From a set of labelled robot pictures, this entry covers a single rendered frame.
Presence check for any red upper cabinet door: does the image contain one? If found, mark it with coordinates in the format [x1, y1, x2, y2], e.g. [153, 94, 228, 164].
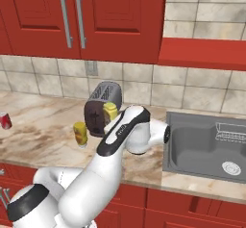
[71, 0, 168, 65]
[0, 0, 82, 61]

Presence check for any red cabinet door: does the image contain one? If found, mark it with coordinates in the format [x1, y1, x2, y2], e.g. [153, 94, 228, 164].
[0, 162, 38, 227]
[71, 0, 168, 65]
[0, 0, 82, 61]

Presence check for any red lower cabinet door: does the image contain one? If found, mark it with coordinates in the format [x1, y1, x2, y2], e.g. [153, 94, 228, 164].
[0, 162, 38, 227]

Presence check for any yellow condiment bottle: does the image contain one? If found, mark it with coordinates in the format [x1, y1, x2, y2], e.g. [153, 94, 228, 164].
[72, 120, 89, 149]
[102, 101, 119, 122]

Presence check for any dark grey toaster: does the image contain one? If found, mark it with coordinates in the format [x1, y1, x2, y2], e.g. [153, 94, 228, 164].
[84, 81, 124, 139]

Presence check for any grey kitchen sink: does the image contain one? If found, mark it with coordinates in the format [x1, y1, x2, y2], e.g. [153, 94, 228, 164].
[161, 111, 246, 185]

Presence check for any red lower drawer front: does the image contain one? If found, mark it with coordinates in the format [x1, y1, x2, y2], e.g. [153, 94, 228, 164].
[112, 183, 149, 210]

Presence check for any red sink front panel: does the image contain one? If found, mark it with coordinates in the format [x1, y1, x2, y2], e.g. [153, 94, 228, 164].
[144, 188, 246, 224]

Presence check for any red soda can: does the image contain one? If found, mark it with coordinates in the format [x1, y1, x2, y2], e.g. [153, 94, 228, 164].
[0, 111, 13, 131]

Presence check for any grey wall outlet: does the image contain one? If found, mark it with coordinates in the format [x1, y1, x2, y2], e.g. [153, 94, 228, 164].
[85, 61, 99, 77]

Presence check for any red wall shelf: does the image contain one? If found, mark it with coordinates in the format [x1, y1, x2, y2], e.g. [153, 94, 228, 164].
[158, 37, 246, 72]

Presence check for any silver cabinet door handle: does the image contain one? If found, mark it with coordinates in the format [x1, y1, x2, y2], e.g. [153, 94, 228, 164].
[59, 0, 74, 50]
[74, 0, 87, 50]

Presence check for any white wire rack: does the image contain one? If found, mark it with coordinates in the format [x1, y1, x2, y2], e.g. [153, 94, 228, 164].
[214, 121, 246, 142]

